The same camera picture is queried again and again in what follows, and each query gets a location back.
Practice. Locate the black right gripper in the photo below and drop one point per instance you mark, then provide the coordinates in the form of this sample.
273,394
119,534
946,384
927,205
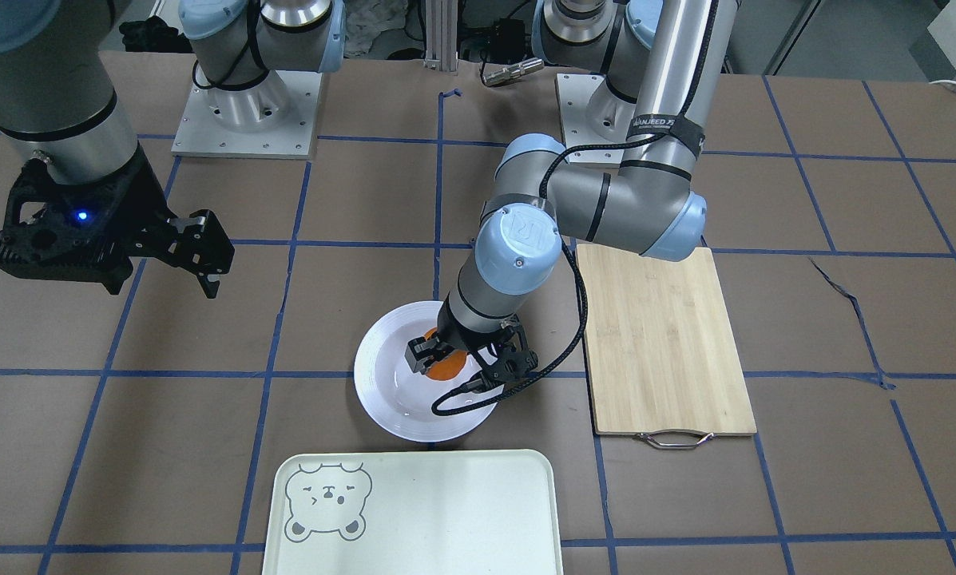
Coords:
136,209

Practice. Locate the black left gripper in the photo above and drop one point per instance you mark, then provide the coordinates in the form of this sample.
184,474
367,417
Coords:
463,333

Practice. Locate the orange fruit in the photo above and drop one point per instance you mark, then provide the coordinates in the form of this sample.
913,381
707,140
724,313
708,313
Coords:
448,367

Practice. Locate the white round plate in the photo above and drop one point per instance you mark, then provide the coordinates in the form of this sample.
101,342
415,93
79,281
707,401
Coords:
393,395

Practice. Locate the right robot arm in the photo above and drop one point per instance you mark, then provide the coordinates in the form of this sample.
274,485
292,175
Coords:
58,104

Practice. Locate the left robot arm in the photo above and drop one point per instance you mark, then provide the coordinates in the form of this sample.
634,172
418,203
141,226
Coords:
662,60

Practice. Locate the cream bear tray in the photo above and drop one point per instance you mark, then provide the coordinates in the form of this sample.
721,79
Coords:
439,512

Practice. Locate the bamboo cutting board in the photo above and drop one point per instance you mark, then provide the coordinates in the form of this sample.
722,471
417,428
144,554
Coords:
659,349

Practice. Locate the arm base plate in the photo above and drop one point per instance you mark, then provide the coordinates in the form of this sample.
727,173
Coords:
590,113
273,120

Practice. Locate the metal cutting board handle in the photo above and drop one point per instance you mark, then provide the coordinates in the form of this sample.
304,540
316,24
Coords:
674,441

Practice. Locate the aluminium frame post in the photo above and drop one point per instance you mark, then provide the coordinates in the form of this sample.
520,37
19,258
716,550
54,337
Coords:
440,36

